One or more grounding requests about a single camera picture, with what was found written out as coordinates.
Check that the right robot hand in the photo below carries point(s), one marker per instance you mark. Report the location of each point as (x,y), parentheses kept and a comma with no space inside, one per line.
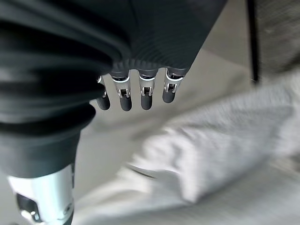
(70,47)

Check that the grey fabric sofa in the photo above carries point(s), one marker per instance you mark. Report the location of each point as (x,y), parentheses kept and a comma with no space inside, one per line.
(279,39)

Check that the white garment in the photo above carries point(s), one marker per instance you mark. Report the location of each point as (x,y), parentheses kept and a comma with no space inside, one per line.
(211,150)

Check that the black metal pole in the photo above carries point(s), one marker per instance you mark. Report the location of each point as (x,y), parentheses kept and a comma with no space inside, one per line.
(253,42)

